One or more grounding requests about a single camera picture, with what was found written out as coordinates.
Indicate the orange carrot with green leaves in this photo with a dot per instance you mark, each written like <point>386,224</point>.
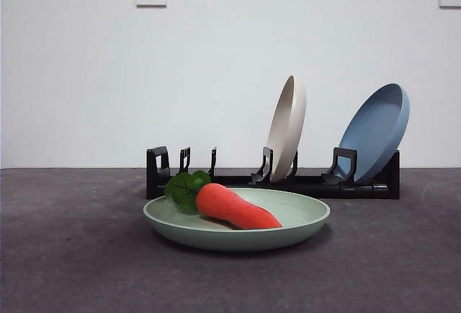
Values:
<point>230,207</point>

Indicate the green plate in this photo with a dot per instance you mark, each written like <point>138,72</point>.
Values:
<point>288,216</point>

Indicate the cream plate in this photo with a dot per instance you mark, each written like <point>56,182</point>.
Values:
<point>290,129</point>

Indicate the black plate rack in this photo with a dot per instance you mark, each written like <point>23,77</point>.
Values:
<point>360,190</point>

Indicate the blue plate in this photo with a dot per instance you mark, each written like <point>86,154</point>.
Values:
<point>376,129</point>

